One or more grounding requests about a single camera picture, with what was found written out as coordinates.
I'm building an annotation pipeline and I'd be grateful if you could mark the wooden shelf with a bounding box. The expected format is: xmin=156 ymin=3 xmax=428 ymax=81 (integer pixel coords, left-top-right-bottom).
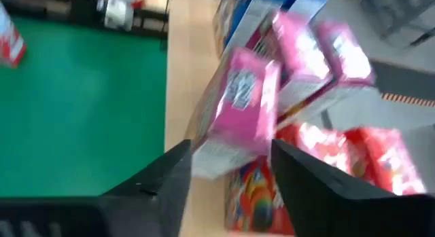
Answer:
xmin=164 ymin=0 xmax=239 ymax=237

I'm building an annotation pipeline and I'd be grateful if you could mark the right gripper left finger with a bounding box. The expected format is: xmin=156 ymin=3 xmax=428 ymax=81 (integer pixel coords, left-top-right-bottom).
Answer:
xmin=0 ymin=139 xmax=193 ymax=237

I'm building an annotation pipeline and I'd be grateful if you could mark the black table frame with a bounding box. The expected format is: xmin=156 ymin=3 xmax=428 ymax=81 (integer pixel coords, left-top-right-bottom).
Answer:
xmin=0 ymin=0 xmax=171 ymax=39

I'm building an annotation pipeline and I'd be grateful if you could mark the Froot Loops cereal box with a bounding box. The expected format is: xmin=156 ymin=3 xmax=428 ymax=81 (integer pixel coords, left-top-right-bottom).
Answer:
xmin=0 ymin=1 xmax=27 ymax=69
xmin=343 ymin=126 xmax=428 ymax=197
xmin=224 ymin=123 xmax=346 ymax=236

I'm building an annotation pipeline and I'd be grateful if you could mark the green table mat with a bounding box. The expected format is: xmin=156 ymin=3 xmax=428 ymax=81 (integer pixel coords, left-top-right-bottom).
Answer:
xmin=0 ymin=16 xmax=169 ymax=199

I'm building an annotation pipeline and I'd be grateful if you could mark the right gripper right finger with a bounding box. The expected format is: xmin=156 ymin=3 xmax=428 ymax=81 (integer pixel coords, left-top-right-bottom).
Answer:
xmin=271 ymin=140 xmax=435 ymax=237

